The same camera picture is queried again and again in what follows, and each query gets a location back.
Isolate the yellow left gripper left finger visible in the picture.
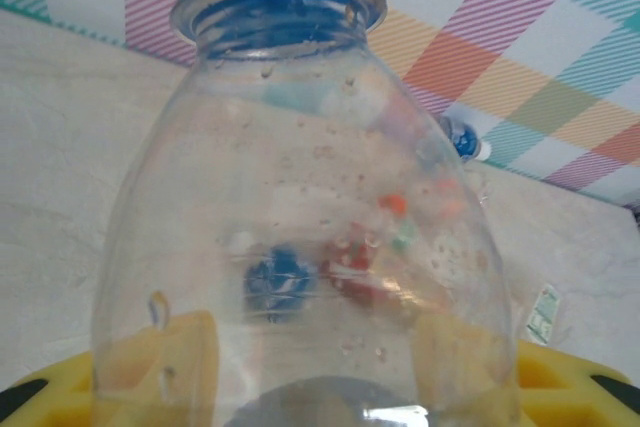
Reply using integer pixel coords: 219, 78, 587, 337
0, 309, 219, 427

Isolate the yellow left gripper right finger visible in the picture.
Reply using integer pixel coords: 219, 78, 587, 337
418, 315, 640, 427

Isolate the clear bottle green white label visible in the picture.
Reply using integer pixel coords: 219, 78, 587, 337
522, 282, 562, 347

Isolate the blue label white cap bottle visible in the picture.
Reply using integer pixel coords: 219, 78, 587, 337
438, 114, 494, 164

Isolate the Pepsi bottle with blue cap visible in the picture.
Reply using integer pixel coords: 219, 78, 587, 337
92, 0, 521, 427

